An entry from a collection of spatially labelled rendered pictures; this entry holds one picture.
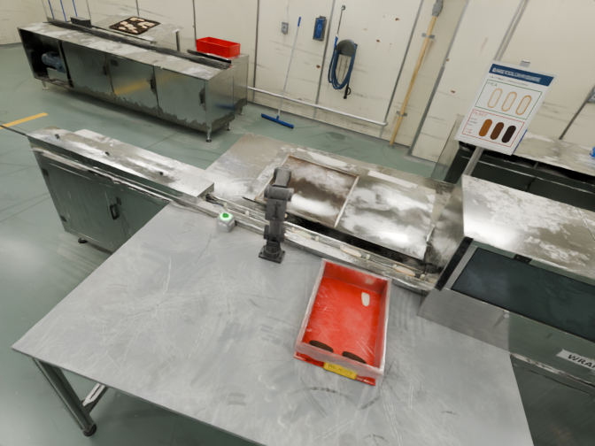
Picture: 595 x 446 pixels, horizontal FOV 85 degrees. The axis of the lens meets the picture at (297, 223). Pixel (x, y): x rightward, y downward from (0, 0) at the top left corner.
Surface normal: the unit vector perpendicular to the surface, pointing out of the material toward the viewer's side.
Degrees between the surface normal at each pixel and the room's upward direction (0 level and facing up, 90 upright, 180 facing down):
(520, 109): 90
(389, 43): 90
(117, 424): 0
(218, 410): 0
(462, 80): 90
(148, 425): 0
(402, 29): 90
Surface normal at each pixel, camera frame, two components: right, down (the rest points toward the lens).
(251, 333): 0.14, -0.77
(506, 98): -0.42, 0.52
